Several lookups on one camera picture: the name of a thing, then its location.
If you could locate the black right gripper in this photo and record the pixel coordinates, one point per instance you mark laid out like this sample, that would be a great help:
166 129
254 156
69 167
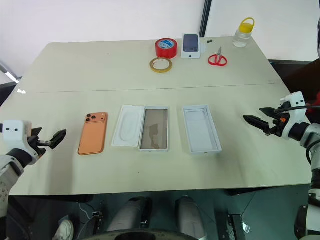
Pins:
278 125

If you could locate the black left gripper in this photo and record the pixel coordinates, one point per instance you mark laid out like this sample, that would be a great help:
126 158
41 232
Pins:
40 146

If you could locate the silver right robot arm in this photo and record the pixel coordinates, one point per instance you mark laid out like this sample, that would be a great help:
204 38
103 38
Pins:
312 135

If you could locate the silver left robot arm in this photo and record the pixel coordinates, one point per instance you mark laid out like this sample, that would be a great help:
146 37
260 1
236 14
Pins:
10 172

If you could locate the white phone box lid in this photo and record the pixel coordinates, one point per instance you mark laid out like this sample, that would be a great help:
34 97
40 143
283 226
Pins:
201 130

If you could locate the white plastic phone tray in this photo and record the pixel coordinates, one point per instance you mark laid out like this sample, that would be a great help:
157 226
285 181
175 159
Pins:
127 127

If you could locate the sealed phone box purple print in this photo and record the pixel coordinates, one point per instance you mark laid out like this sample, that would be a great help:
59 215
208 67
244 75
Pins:
190 45

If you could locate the orange smartphone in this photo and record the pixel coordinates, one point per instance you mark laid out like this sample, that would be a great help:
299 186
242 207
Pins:
92 135

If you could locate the person in dark clothing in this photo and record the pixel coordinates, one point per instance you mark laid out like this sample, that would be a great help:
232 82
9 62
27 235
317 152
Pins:
305 77

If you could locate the dark side furniture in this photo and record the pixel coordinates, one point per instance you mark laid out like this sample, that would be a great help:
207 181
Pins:
7 90

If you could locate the clear jar yellow lid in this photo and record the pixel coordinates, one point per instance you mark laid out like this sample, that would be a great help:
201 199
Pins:
242 37

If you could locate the small black clip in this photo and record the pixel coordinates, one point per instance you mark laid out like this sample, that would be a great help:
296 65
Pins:
209 40

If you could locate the white shoe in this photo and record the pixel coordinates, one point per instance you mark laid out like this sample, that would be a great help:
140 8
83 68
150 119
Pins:
64 228

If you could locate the grey black rounded shape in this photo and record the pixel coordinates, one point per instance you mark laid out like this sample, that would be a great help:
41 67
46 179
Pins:
188 217
130 215

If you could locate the red tape roll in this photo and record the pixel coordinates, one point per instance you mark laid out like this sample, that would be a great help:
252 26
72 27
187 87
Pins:
165 51

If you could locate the yellow tape roll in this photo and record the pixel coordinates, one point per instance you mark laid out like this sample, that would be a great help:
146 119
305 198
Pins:
153 67

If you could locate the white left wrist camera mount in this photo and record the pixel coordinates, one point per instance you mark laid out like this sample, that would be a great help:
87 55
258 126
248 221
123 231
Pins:
15 130

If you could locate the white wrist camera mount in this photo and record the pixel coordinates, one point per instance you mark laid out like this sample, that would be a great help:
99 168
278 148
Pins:
15 130
297 102

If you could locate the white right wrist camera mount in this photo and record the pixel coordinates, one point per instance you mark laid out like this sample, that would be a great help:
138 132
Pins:
297 102

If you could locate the black vertical post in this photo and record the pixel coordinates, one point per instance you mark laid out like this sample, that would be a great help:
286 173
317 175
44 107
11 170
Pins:
206 17

